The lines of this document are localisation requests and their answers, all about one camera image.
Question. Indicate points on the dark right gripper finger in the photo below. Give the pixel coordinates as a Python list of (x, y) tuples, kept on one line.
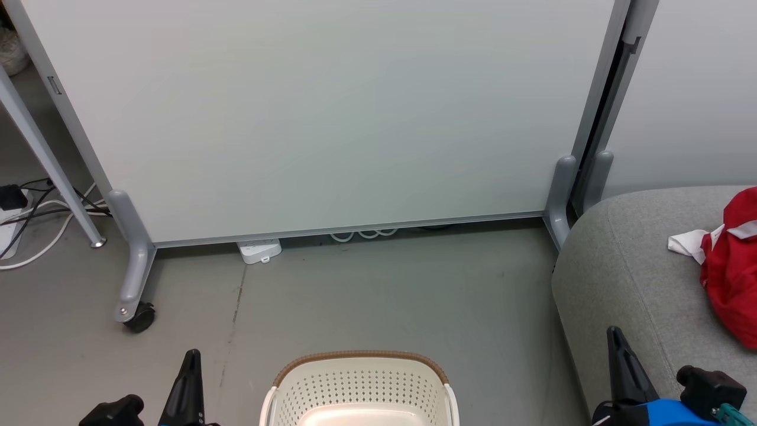
[(618, 384), (639, 384)]

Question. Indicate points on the white woven bag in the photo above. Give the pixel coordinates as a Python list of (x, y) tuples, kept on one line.
[(12, 53)]

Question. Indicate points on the black caster wheel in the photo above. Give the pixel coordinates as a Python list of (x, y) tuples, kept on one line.
[(142, 318)]

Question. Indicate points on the white partition panel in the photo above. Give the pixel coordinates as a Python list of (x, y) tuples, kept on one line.
[(325, 118), (692, 89)]

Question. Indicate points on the red white sports jersey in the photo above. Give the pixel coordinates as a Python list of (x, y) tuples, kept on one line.
[(733, 278)]

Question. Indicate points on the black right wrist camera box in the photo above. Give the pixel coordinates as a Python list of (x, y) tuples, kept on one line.
[(709, 390)]

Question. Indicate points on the white power strip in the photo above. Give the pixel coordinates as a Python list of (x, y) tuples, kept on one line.
[(9, 231), (259, 251)]

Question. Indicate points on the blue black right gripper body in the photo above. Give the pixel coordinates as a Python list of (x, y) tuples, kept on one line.
[(668, 414)]

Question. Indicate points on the black power adapter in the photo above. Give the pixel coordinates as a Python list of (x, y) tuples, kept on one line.
[(12, 197)]

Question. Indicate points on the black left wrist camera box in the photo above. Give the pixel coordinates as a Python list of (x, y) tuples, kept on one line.
[(112, 411)]

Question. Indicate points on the grey fabric sofa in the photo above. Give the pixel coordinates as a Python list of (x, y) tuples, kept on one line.
[(633, 284)]

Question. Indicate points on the cream plastic laundry basket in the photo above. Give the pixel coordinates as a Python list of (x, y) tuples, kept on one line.
[(361, 390)]

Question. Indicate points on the grey metal table leg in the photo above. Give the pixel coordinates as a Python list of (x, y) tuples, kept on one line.
[(41, 154)]

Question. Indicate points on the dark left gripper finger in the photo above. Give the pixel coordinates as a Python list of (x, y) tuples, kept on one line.
[(194, 396), (174, 402)]

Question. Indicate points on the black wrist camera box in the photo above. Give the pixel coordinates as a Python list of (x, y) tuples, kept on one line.
[(112, 411), (709, 390)]

